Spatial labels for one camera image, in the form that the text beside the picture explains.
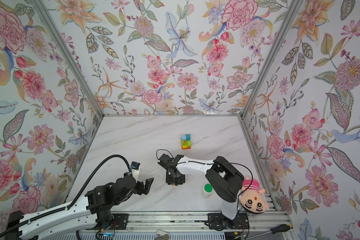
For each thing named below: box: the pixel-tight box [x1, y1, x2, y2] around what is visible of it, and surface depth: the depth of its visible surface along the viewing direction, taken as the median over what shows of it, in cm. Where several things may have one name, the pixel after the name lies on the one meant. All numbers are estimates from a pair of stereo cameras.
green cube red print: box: [182, 140, 192, 146], surface depth 100 cm
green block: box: [182, 143, 192, 149], surface depth 102 cm
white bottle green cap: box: [201, 183, 213, 199], surface depth 78 cm
